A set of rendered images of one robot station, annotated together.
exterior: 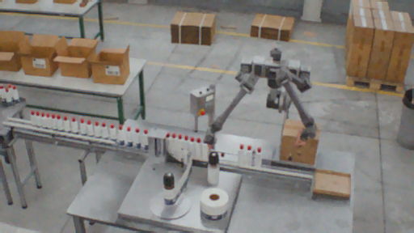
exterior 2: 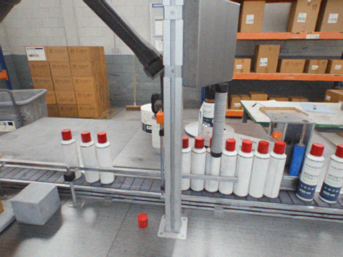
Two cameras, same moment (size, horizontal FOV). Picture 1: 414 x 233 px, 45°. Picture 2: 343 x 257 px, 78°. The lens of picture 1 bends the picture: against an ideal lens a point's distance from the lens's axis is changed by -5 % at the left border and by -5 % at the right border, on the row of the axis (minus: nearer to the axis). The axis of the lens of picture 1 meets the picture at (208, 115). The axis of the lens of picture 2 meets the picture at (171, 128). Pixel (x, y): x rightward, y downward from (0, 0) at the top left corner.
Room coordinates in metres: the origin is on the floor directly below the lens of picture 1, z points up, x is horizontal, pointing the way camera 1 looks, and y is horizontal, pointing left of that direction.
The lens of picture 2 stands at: (4.07, -0.08, 1.37)
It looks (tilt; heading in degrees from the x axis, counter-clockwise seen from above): 21 degrees down; 174
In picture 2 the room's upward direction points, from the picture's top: straight up
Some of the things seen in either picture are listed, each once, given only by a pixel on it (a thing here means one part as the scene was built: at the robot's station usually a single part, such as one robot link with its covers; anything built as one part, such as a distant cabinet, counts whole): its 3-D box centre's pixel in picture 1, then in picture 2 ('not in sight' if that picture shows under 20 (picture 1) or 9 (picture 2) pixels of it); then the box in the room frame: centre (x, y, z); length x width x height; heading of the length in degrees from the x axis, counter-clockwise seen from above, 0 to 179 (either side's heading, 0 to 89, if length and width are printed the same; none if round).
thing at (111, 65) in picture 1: (111, 61); not in sight; (4.94, 1.04, 0.97); 0.51 x 0.39 x 0.37; 173
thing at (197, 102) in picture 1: (202, 101); (202, 44); (3.51, 0.05, 1.38); 0.17 x 0.10 x 0.19; 132
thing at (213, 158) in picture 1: (213, 168); (160, 123); (3.11, -0.05, 1.03); 0.09 x 0.09 x 0.30
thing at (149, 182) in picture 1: (182, 195); (200, 143); (3.00, 0.19, 0.86); 0.80 x 0.67 x 0.05; 76
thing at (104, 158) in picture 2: (241, 154); (104, 158); (3.35, -0.27, 0.98); 0.05 x 0.05 x 0.20
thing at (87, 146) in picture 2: (248, 156); (89, 157); (3.34, -0.33, 0.98); 0.05 x 0.05 x 0.20
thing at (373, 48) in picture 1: (376, 42); not in sight; (6.71, -2.41, 0.45); 1.20 x 0.84 x 0.89; 169
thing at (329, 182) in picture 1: (332, 182); not in sight; (3.17, -1.01, 0.85); 0.30 x 0.26 x 0.04; 76
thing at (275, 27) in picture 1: (272, 27); not in sight; (7.88, -1.02, 0.11); 0.65 x 0.54 x 0.22; 75
